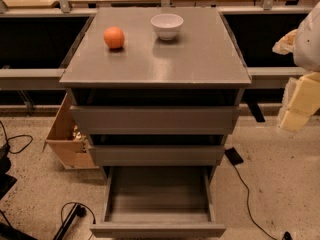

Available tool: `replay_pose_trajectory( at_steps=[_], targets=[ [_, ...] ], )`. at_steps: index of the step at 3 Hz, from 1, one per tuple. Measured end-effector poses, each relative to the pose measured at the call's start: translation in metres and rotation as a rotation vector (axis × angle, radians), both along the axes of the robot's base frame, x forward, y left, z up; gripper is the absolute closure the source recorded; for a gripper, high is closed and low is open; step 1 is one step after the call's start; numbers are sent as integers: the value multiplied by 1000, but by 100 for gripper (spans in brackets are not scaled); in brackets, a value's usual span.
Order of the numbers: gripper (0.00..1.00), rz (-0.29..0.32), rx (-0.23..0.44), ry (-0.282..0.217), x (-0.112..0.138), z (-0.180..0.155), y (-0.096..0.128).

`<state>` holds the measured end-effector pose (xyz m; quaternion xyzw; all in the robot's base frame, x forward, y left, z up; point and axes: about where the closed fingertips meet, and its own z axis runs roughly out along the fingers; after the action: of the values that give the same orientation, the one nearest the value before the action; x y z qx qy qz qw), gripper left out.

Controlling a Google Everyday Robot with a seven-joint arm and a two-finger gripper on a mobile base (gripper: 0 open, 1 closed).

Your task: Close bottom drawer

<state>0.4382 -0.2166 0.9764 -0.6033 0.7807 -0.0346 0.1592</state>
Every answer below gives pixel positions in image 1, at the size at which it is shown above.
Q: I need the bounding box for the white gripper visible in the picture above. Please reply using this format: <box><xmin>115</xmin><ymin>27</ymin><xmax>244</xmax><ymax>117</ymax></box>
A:
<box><xmin>272</xmin><ymin>29</ymin><xmax>320</xmax><ymax>132</ymax></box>

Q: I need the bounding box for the grey bottom drawer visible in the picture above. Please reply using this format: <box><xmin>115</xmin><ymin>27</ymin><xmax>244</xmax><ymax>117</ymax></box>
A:
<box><xmin>91</xmin><ymin>166</ymin><xmax>226</xmax><ymax>238</ymax></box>

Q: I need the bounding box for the grey drawer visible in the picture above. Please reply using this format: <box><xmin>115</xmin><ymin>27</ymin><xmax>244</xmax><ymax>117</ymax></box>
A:
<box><xmin>89</xmin><ymin>145</ymin><xmax>224</xmax><ymax>166</ymax></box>
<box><xmin>70</xmin><ymin>106</ymin><xmax>240</xmax><ymax>135</ymax></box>
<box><xmin>91</xmin><ymin>166</ymin><xmax>226</xmax><ymax>238</ymax></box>

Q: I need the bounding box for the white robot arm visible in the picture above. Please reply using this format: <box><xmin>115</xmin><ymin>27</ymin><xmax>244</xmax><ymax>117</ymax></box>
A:
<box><xmin>272</xmin><ymin>2</ymin><xmax>320</xmax><ymax>135</ymax></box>

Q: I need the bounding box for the grey drawer cabinet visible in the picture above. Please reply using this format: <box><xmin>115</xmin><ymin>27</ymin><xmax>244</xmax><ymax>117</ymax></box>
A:
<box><xmin>59</xmin><ymin>6</ymin><xmax>252</xmax><ymax>185</ymax></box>

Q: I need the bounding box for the grey middle drawer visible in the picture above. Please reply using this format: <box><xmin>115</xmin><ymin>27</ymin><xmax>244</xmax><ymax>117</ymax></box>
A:
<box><xmin>89</xmin><ymin>145</ymin><xmax>224</xmax><ymax>166</ymax></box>

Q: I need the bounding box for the grey top drawer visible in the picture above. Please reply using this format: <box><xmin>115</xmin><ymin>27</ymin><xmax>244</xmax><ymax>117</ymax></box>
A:
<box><xmin>70</xmin><ymin>106</ymin><xmax>240</xmax><ymax>135</ymax></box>

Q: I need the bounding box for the black power adapter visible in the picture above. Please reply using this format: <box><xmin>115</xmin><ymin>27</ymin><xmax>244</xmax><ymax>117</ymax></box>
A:
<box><xmin>225</xmin><ymin>148</ymin><xmax>244</xmax><ymax>166</ymax></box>

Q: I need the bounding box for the white ceramic bowl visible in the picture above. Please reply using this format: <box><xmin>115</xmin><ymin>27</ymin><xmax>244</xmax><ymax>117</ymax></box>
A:
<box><xmin>151</xmin><ymin>14</ymin><xmax>184</xmax><ymax>40</ymax></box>

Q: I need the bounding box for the orange ball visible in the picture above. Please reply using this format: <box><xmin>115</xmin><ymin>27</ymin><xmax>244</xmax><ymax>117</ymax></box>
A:
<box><xmin>103</xmin><ymin>27</ymin><xmax>125</xmax><ymax>49</ymax></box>

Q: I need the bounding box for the cardboard box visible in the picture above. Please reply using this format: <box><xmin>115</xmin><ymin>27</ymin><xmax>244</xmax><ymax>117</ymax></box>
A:
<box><xmin>46</xmin><ymin>95</ymin><xmax>96</xmax><ymax>169</ymax></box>

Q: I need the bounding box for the black equipment left edge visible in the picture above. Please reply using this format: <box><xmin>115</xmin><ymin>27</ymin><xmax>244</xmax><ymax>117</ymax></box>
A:
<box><xmin>0</xmin><ymin>144</ymin><xmax>37</xmax><ymax>240</ymax></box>

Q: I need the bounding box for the grey metal rail frame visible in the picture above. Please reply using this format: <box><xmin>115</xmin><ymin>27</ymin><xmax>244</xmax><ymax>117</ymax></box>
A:
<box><xmin>0</xmin><ymin>5</ymin><xmax>311</xmax><ymax>90</ymax></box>

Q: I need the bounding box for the black adapter cable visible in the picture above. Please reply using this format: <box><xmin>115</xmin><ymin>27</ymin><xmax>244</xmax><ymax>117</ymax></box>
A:
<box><xmin>233</xmin><ymin>163</ymin><xmax>279</xmax><ymax>240</ymax></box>

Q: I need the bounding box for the black stand with cable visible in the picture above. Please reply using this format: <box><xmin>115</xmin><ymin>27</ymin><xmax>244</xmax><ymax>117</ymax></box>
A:
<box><xmin>53</xmin><ymin>202</ymin><xmax>96</xmax><ymax>240</ymax></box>

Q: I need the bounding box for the black floor cable left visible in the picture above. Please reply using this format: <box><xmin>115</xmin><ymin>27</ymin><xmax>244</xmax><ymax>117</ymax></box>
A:
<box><xmin>0</xmin><ymin>120</ymin><xmax>34</xmax><ymax>155</ymax></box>

